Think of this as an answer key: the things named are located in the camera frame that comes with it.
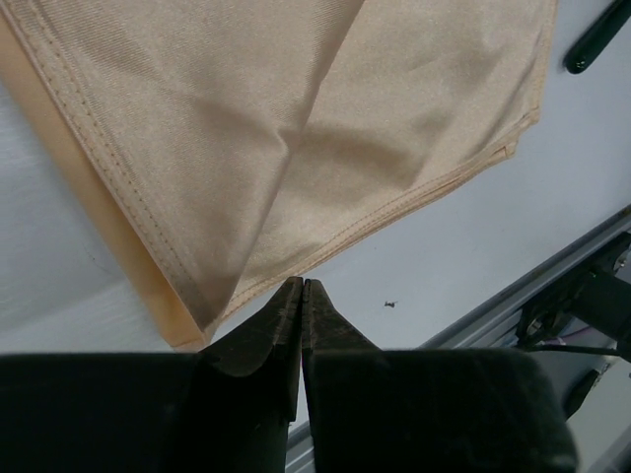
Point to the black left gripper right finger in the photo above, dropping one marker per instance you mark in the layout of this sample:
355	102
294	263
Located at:
436	410

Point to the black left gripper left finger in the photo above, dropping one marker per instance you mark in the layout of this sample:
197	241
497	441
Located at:
226	408

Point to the peach cloth napkin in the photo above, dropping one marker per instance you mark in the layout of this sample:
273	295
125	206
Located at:
223	146

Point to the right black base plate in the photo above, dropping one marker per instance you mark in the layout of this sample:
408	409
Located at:
579	324

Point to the aluminium rail frame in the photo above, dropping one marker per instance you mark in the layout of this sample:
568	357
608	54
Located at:
493	326

